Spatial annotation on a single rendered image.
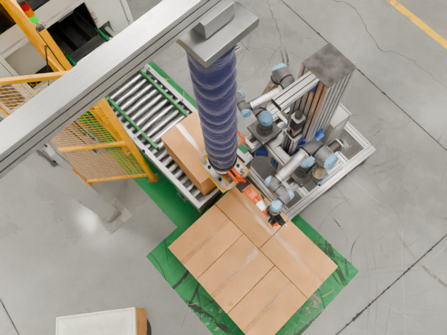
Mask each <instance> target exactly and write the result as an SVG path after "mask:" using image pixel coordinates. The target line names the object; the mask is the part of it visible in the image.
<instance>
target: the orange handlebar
mask: <svg viewBox="0 0 447 335"><path fill-rule="evenodd" d="M237 134H238V135H239V136H240V137H241V138H242V140H241V141H240V142H238V146H239V145H241V144H242V143H244V142H245V137H244V136H243V135H242V134H241V133H240V132H239V130H237ZM231 170H232V171H233V172H234V174H236V176H238V177H240V178H242V177H241V176H240V175H239V174H238V173H237V172H236V171H235V170H234V168H232V169H231ZM227 173H228V174H229V175H230V176H231V178H232V179H233V180H234V181H235V182H236V183H237V182H238V180H237V179H236V178H235V177H234V176H233V175H232V173H231V172H230V171H227ZM248 190H250V192H251V193H248V192H247V190H245V191H244V192H245V194H246V195H247V196H248V197H249V198H250V199H251V201H253V202H254V203H255V204H256V203H257V202H256V200H254V199H255V198H257V200H258V201H261V199H260V198H259V196H258V194H256V192H254V190H252V188H250V187H248ZM262 213H263V214H264V215H265V216H268V215H267V214H266V212H265V211H264V210H263V211H262Z"/></svg>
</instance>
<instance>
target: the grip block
mask: <svg viewBox="0 0 447 335"><path fill-rule="evenodd" d="M242 179H244V180H246V182H245V183H243V182H242V181H238V182H237V183H236V187H237V188H238V190H239V191H240V192H241V193H244V191H245V190H248V187H251V183H250V182H249V181H248V180H247V178H246V177H243V178H242Z"/></svg>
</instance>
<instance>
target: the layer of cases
mask: <svg viewBox="0 0 447 335"><path fill-rule="evenodd" d="M280 216H282V218H283V220H284V221H285V224H286V227H285V226H284V225H282V226H280V225H278V226H274V227H272V225H271V224H270V223H268V222H267V220H265V215H264V214H263V213H262V212H261V211H260V210H259V209H258V208H257V207H256V206H255V203H254V202H253V201H251V199H250V198H249V197H248V196H247V195H246V194H245V192H244V193H241V192H240V191H239V190H238V188H237V187H236V185H235V186H234V187H233V188H231V189H230V190H229V191H228V192H227V193H226V194H225V195H224V196H223V197H222V198H221V199H219V200H218V201H217V202H216V203H215V204H214V205H213V206H212V207H211V208H209V209H208V210H207V211H206V212H205V213H204V214H203V215H202V216H201V217H200V218H199V219H198V220H197V221H196V222H195V223H194V224H193V225H191V226H190V227H189V228H188V229H187V230H186V231H185V232H184V233H183V234H181V235H180V236H179V237H178V238H177V239H176V240H175V241H174V242H173V243H172V244H171V245H170V246H169V247H168V248H169V250H171V252H172V253H173V254H174V255H175V256H176V257H177V258H178V260H179V261H180V262H181V263H182V264H183V265H184V266H185V267H186V268H187V269H188V270H189V272H190V273H191V274H192V275H193V276H194V278H195V279H196V280H197V281H198V282H199V283H200V284H201V285H202V286H203V287H204V288H205V290H206V291H207V292H208V293H209V294H210V295H211V297H212V298H213V299H214V300H215V301H216V302H217V303H218V304H219V305H220V306H221V308H222V309H223V310H224V311H225V312H226V313H227V315H228V316H229V317H230V318H231V319H232V320H233V321H234V322H235V323H236V324H237V325H238V327H239V328H240V329H241V330H242V331H243V333H244V334H245V335H275V334H276V333H277V332H278V331H279V330H280V329H281V327H282V326H283V325H284V324H285V323H286V322H287V321H288V320H289V319H290V318H291V317H292V316H293V315H294V314H295V313H296V312H297V311H298V309H299V308H300V307H301V306H302V305H303V304H304V303H305V302H306V301H307V299H308V298H309V297H310V296H311V295H312V294H313V293H314V292H315V291H316V290H317V289H318V288H319V287H320V286H321V285H322V284H323V283H324V282H325V280H326V279H327V278H328V277H329V276H330V275H331V274H332V273H333V272H334V271H335V269H336V268H337V267H338V266H337V265H336V264H335V263H334V262H333V261H332V260H331V259H330V258H329V257H328V256H326V254H324V252H322V250H320V248H318V246H316V245H315V244H314V243H313V242H312V241H311V240H310V239H309V238H308V237H307V236H306V235H305V234H304V233H303V232H302V231H301V230H300V229H298V228H297V227H296V226H295V225H294V224H293V223H292V222H291V221H290V220H289V219H288V218H287V217H286V216H285V215H284V214H283V213H281V214H280Z"/></svg>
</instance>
